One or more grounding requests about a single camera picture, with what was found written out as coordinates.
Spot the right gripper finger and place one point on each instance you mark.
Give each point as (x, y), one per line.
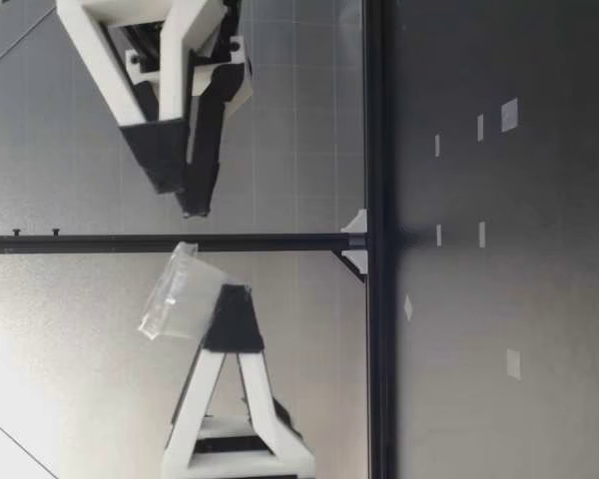
(204, 189)

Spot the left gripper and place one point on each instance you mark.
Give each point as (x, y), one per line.
(234, 443)

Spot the black frame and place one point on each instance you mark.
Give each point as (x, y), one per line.
(382, 349)

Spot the clear plastic cup with lid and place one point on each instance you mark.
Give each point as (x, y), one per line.
(179, 294)

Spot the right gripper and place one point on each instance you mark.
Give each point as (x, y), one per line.
(140, 36)

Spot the white corner bracket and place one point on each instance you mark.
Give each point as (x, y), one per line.
(357, 262)
(357, 222)

